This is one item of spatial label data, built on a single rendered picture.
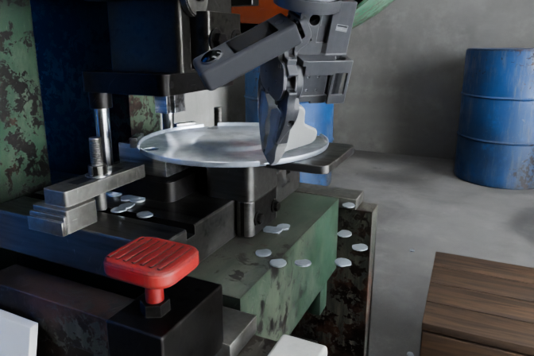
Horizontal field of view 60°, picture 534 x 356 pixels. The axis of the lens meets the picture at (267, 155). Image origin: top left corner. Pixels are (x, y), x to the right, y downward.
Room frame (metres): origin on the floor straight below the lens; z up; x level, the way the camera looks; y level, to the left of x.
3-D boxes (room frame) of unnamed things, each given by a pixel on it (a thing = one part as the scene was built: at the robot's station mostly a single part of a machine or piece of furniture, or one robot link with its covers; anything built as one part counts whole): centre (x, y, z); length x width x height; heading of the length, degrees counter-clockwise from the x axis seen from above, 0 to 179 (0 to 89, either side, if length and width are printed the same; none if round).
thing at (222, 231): (0.76, 0.16, 0.68); 0.45 x 0.30 x 0.06; 155
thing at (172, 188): (0.76, 0.17, 0.72); 0.20 x 0.16 x 0.03; 155
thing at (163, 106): (0.76, 0.16, 0.84); 0.05 x 0.03 x 0.04; 155
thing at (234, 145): (0.71, 0.05, 0.78); 0.29 x 0.29 x 0.01
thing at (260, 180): (0.69, 0.01, 0.72); 0.25 x 0.14 x 0.14; 65
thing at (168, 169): (0.76, 0.16, 0.76); 0.15 x 0.09 x 0.05; 155
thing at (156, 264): (0.36, 0.10, 0.72); 0.07 x 0.06 x 0.08; 65
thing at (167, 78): (0.76, 0.17, 0.86); 0.20 x 0.16 x 0.05; 155
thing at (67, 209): (0.61, 0.24, 0.76); 0.17 x 0.06 x 0.10; 155
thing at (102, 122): (0.71, 0.26, 0.81); 0.02 x 0.02 x 0.14
